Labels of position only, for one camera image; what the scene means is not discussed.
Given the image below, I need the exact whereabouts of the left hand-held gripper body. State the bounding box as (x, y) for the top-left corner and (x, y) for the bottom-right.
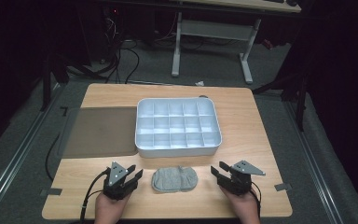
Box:
(102, 161), (139, 201)

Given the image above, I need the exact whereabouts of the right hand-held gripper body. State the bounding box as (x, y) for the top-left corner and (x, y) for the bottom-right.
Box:
(221, 160), (267, 197)

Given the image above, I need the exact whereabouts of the grey sock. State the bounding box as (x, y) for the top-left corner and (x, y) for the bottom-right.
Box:
(151, 165), (199, 193)

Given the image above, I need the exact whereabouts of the white divided storage box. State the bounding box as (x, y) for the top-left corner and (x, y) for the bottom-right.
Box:
(134, 97), (223, 159)

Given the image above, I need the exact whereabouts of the person's left hand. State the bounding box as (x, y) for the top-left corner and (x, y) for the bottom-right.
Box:
(93, 189), (132, 224)

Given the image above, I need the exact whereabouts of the grey tape strip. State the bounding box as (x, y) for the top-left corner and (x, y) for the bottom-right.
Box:
(39, 188), (63, 197)
(274, 182), (293, 192)

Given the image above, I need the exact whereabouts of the brown flat mat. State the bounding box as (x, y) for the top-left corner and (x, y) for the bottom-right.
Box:
(57, 106), (139, 160)

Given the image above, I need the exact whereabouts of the dark metal stand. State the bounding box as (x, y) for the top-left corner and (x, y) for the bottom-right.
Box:
(39, 54), (71, 112)
(252, 69), (310, 133)

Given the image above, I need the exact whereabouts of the white-legged wooden desk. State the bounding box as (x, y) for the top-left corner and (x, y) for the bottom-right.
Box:
(170, 0), (302, 85)

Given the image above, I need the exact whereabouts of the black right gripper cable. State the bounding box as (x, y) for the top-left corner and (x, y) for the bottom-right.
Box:
(250, 181), (263, 218)

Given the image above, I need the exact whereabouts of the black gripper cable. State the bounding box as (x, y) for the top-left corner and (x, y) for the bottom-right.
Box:
(79, 168), (110, 224)
(250, 181), (263, 218)

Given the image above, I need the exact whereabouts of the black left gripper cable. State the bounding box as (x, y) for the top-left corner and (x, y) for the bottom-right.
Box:
(79, 168), (110, 224)

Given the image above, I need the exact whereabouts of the thin black cable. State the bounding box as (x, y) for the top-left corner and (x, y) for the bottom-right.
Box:
(45, 133), (62, 182)

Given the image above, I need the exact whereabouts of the metal floor rail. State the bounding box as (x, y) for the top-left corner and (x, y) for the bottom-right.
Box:
(0, 83), (62, 220)
(282, 98), (346, 224)

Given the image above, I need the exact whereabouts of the bundle of black floor cables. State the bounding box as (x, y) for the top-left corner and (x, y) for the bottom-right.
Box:
(99, 12), (142, 85)

